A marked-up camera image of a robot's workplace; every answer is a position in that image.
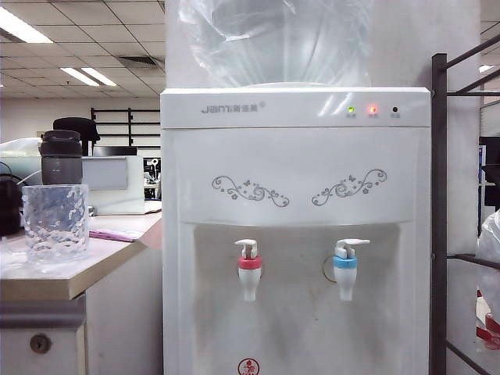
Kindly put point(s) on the twin-tube ceiling light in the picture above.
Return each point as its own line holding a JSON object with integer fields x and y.
{"x": 70, "y": 73}

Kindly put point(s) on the pink paper sheet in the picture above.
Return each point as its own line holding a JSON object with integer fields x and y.
{"x": 113, "y": 235}

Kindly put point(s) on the black monitor beside rack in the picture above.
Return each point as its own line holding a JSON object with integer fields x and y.
{"x": 492, "y": 156}

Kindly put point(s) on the long ceiling light panel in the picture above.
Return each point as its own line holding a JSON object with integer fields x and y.
{"x": 23, "y": 27}

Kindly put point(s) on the black monitor behind partition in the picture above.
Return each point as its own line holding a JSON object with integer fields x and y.
{"x": 115, "y": 151}

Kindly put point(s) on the black wall shelf frame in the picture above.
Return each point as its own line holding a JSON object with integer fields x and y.
{"x": 129, "y": 117}

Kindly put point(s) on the white water dispenser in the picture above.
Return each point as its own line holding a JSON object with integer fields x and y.
{"x": 293, "y": 156}

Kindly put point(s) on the small ceiling light panel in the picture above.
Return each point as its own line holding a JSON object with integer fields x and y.
{"x": 488, "y": 68}

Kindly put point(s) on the plastic-wrapped water jug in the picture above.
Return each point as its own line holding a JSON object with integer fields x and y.
{"x": 273, "y": 47}

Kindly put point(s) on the white desk cabinet with lock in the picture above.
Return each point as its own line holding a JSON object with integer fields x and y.
{"x": 39, "y": 312}

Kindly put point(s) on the ceiling air vent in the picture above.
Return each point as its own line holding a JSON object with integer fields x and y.
{"x": 140, "y": 61}

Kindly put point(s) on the white plastic bag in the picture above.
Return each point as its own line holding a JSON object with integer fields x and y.
{"x": 490, "y": 242}

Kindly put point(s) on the red-collared hot water tap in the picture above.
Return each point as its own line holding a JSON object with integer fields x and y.
{"x": 250, "y": 281}

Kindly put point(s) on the translucent plastic cover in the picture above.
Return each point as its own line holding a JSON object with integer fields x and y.
{"x": 19, "y": 150}

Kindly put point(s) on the black office chair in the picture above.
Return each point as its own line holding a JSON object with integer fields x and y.
{"x": 74, "y": 124}

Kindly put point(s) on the clear textured plastic mug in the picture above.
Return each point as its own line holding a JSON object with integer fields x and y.
{"x": 54, "y": 226}

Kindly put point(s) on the gray bottle with dark lid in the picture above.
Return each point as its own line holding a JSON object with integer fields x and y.
{"x": 62, "y": 168}

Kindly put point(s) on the red packaged item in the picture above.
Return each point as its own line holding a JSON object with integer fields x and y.
{"x": 490, "y": 332}

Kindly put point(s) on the white desk partition box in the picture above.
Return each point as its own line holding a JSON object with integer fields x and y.
{"x": 134, "y": 187}

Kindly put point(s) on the dark metal shelf rack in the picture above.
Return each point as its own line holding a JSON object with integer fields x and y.
{"x": 438, "y": 195}

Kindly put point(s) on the blue-collared cold water tap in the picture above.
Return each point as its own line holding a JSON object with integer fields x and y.
{"x": 345, "y": 281}

